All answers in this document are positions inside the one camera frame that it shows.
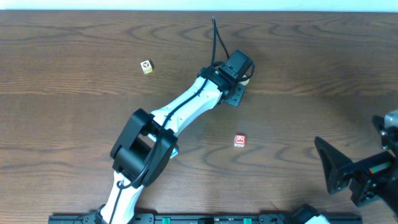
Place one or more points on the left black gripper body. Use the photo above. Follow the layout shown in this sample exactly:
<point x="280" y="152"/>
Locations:
<point x="237" y="96"/>

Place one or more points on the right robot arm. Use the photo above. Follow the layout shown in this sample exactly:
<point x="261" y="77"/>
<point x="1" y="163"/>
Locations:
<point x="388" y="140"/>

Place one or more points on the blue letter P block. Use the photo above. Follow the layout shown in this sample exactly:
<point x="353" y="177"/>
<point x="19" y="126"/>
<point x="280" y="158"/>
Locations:
<point x="174" y="152"/>

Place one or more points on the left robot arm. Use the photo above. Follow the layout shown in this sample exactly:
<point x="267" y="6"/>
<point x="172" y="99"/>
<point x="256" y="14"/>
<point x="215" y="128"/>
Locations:
<point x="149" y="140"/>

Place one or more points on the black mounting rail base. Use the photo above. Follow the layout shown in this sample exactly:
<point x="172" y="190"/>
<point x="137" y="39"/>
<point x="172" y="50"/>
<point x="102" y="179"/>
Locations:
<point x="149" y="218"/>

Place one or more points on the plain cream wooden block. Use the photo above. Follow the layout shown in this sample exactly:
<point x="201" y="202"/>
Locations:
<point x="244" y="81"/>

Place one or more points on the red picture wooden block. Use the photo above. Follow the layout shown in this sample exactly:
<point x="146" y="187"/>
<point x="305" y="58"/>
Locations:
<point x="239" y="140"/>

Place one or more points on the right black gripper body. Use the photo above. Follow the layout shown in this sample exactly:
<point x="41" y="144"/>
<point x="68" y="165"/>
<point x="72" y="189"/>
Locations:
<point x="347" y="175"/>

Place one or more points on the yellow symbol wooden block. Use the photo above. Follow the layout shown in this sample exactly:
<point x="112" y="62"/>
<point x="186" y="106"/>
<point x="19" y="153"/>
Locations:
<point x="146" y="67"/>

